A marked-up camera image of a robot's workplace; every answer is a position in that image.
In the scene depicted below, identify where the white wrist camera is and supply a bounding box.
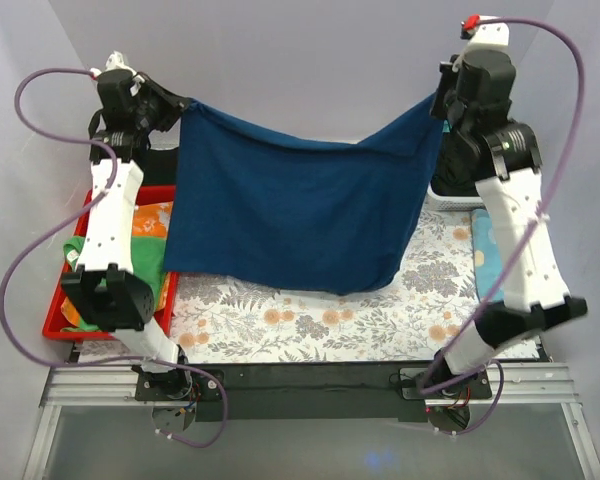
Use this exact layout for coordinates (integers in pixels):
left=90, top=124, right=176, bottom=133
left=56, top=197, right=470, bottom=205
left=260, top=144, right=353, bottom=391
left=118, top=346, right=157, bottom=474
left=101, top=51, right=145, bottom=83
left=461, top=15, right=509, bottom=52

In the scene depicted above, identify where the aluminium frame rail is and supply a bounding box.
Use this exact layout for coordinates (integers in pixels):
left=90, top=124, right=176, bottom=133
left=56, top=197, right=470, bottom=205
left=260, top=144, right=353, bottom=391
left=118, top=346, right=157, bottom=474
left=25, top=362, right=600, bottom=479

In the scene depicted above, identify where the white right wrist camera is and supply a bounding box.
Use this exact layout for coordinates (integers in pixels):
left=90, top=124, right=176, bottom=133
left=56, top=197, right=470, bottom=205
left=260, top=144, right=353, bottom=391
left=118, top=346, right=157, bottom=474
left=461, top=15, right=509, bottom=52

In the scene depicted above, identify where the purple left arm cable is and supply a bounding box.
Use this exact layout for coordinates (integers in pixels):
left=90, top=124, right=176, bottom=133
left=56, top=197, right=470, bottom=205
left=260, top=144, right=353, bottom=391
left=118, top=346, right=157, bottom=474
left=0, top=68, right=229, bottom=449

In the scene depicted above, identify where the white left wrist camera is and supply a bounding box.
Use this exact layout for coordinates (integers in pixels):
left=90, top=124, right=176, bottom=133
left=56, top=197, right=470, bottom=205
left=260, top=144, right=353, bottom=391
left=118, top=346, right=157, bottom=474
left=101, top=51, right=145, bottom=83

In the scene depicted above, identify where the light blue polka dot cloth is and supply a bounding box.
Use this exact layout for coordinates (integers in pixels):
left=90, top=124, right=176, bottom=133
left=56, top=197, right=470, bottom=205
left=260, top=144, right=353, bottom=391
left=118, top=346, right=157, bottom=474
left=471, top=209, right=502, bottom=300

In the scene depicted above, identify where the white plastic laundry basket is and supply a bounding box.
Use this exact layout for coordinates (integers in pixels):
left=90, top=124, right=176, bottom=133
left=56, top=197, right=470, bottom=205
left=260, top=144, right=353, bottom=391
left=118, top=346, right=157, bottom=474
left=425, top=183, right=485, bottom=212

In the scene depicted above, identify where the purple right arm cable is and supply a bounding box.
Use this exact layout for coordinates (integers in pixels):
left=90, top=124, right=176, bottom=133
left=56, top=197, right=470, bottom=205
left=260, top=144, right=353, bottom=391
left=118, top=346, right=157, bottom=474
left=417, top=17, right=586, bottom=437

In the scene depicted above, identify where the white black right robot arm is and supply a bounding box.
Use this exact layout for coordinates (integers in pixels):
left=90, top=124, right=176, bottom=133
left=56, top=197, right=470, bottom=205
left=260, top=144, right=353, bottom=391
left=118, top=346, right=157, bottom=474
left=425, top=48, right=588, bottom=398

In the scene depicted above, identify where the floral patterned table mat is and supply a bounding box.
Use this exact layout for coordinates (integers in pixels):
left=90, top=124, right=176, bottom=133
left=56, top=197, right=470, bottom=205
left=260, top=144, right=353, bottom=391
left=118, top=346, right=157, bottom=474
left=77, top=199, right=540, bottom=365

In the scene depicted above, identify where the black t shirt on table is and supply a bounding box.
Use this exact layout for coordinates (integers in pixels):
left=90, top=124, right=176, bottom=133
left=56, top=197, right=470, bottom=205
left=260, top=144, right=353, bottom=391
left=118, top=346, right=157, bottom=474
left=138, top=147, right=179, bottom=186

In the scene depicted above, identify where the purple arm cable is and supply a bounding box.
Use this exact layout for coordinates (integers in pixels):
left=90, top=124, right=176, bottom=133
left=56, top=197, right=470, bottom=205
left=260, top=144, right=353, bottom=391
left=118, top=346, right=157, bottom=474
left=0, top=68, right=229, bottom=449
left=417, top=17, right=586, bottom=437

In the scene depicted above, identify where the green t shirt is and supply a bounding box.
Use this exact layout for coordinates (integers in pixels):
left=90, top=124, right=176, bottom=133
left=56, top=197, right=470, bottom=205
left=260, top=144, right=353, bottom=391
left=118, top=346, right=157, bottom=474
left=60, top=236, right=169, bottom=333

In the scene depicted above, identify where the orange white patterned shirt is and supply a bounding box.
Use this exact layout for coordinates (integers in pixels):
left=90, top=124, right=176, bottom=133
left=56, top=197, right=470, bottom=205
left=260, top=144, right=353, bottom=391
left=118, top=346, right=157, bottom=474
left=59, top=200, right=177, bottom=333

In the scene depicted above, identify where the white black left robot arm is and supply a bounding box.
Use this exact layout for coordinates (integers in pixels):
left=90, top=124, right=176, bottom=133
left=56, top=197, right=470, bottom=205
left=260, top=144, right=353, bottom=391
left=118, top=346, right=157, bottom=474
left=61, top=67, right=193, bottom=400

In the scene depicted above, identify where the dark blue t shirt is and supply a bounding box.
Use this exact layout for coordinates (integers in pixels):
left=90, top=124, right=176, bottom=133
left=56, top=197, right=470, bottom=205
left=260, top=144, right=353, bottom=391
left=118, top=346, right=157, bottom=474
left=164, top=99, right=443, bottom=295

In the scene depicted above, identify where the black garment in basket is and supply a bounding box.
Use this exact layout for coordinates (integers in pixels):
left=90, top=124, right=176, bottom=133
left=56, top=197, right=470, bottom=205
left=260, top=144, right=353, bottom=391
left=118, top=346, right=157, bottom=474
left=431, top=133, right=478, bottom=197

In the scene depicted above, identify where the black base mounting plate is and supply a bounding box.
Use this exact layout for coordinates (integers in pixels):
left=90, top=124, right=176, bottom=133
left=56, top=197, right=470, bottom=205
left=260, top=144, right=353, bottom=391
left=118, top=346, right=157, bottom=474
left=135, top=361, right=493, bottom=422

